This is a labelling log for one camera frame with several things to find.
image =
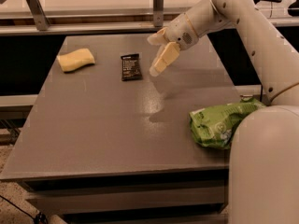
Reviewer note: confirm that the metal counter rail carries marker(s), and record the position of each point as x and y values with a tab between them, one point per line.
86	22

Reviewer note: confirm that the yellow sponge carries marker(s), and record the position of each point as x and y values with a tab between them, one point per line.
74	60

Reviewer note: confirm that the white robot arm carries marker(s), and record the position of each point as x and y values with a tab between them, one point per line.
264	156

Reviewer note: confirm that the grey drawer cabinet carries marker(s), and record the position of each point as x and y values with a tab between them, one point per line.
97	148

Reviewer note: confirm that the metal bracket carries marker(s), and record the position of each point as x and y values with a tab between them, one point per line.
158	13
36	8

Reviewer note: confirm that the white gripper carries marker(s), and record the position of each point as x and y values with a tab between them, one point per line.
179	32

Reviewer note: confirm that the black rxbar chocolate wrapper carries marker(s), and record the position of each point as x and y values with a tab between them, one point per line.
130	67

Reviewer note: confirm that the left metal bracket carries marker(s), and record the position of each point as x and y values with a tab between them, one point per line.
36	8

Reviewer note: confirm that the middle metal bracket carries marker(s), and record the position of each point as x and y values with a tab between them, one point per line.
158	13

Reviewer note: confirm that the green chip bag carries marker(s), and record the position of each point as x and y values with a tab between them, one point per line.
214	126

